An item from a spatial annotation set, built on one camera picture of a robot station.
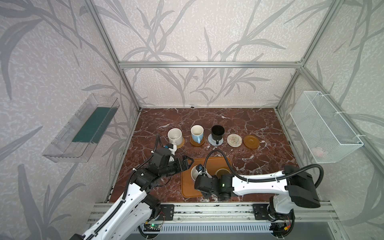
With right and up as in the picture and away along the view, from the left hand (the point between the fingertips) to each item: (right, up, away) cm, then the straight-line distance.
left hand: (191, 159), depth 74 cm
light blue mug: (+2, +12, +22) cm, 26 cm away
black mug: (+16, +12, +23) cm, 30 cm away
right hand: (+6, -13, +4) cm, 15 cm away
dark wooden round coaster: (0, +4, +24) cm, 25 cm away
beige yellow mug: (+16, -8, +4) cm, 18 cm away
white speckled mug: (-12, +9, +25) cm, 29 cm away
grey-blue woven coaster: (+14, +5, +22) cm, 26 cm away
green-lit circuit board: (-19, -32, -3) cm, 37 cm away
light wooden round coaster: (+39, +5, +27) cm, 48 cm away
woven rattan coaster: (-9, +2, +24) cm, 26 cm away
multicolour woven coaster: (+28, +6, +27) cm, 40 cm away
